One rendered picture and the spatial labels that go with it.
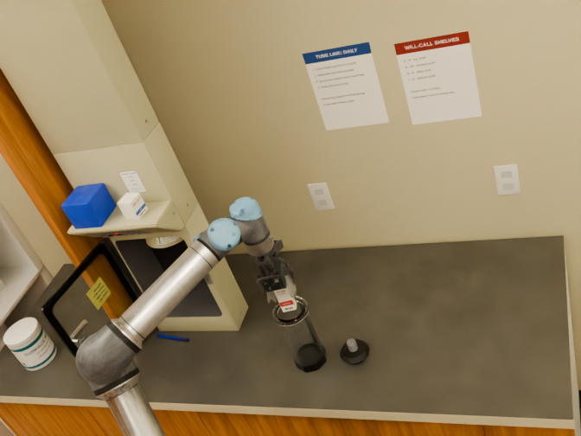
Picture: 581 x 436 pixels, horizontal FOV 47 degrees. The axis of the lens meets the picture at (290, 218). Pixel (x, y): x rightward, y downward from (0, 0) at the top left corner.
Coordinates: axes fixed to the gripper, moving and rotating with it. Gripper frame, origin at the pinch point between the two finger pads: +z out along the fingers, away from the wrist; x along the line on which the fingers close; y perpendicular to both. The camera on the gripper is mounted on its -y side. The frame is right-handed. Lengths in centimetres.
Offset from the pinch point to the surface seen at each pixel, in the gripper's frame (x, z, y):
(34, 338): -99, 17, -24
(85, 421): -90, 46, -8
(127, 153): -32, -45, -21
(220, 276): -24.6, 7.0, -23.0
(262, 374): -16.0, 28.3, 2.4
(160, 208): -29.0, -28.4, -16.4
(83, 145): -45, -50, -25
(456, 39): 64, -43, -40
